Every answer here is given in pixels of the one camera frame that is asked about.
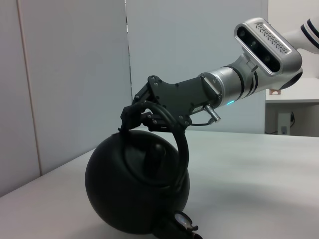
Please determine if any black teapot lid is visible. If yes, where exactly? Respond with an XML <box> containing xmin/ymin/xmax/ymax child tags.
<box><xmin>121</xmin><ymin>142</ymin><xmax>180</xmax><ymax>188</ymax></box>

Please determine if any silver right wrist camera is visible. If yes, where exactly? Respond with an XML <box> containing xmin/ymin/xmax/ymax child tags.
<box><xmin>234</xmin><ymin>17</ymin><xmax>303</xmax><ymax>76</ymax></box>

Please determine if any white shelf desk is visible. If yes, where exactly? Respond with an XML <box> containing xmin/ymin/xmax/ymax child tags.
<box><xmin>264</xmin><ymin>94</ymin><xmax>319</xmax><ymax>136</ymax></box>

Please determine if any white power adapter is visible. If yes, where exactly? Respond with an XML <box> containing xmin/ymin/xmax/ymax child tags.
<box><xmin>277</xmin><ymin>112</ymin><xmax>293</xmax><ymax>135</ymax></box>

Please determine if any thin black power cable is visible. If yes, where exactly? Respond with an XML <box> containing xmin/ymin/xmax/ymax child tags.
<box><xmin>264</xmin><ymin>112</ymin><xmax>296</xmax><ymax>135</ymax></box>

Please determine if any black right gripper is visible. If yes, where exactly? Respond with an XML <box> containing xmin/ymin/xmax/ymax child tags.
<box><xmin>132</xmin><ymin>75</ymin><xmax>222</xmax><ymax>132</ymax></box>

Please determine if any right gripper cable with plug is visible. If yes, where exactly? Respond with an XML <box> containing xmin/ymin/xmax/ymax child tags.
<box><xmin>190</xmin><ymin>104</ymin><xmax>223</xmax><ymax>126</ymax></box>

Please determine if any black round teapot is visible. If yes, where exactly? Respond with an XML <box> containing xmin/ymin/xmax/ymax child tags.
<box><xmin>84</xmin><ymin>102</ymin><xmax>200</xmax><ymax>239</ymax></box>

